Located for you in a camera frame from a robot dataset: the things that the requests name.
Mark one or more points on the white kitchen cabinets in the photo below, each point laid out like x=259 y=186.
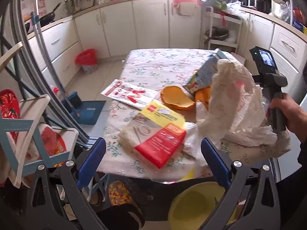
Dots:
x=148 y=21

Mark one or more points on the black wok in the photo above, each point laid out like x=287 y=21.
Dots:
x=46 y=18

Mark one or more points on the grey metal frame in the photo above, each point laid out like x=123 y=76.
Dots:
x=26 y=60

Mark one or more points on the bag of green vegetables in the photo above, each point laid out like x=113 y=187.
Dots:
x=219 y=3

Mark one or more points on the white red printed bag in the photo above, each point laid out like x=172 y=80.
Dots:
x=129 y=92

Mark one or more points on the white jug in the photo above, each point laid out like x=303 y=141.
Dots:
x=277 y=4

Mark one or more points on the metal wok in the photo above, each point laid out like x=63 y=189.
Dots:
x=219 y=34

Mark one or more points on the floral tablecloth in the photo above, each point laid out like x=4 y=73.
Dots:
x=153 y=69

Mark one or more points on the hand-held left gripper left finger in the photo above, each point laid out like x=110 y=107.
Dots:
x=92 y=158

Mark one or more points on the red pot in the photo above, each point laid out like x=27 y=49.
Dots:
x=298 y=15

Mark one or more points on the blue drink carton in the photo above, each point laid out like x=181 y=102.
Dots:
x=203 y=74

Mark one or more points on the white trolley shelf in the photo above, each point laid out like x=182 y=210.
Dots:
x=233 y=20

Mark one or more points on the white blue folding chair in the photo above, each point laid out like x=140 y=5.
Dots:
x=33 y=105

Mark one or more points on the yellow red plastic package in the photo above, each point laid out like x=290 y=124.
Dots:
x=163 y=139

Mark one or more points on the red cloth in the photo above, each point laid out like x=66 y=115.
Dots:
x=186 y=1

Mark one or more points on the yellow plastic basin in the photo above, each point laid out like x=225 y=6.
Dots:
x=191 y=208

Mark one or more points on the red lined waste bin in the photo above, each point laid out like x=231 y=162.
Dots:
x=85 y=57

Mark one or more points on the floral slipper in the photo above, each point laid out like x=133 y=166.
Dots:
x=118 y=192

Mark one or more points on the person's right hand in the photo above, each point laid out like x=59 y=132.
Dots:
x=295 y=117

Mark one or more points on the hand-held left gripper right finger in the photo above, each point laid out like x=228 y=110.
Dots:
x=215 y=163

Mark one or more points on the orange peel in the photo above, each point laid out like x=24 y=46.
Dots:
x=176 y=98
x=202 y=95

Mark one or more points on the white drawer cabinet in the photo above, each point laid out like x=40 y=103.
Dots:
x=285 y=43

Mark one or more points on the utensil rack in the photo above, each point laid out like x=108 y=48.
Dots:
x=76 y=2

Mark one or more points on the white tissue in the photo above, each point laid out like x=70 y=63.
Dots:
x=191 y=139

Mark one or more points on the blue box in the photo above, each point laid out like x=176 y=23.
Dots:
x=298 y=24

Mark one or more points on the large white plastic bag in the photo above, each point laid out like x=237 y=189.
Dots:
x=230 y=105

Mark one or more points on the black pot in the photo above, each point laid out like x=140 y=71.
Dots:
x=261 y=6

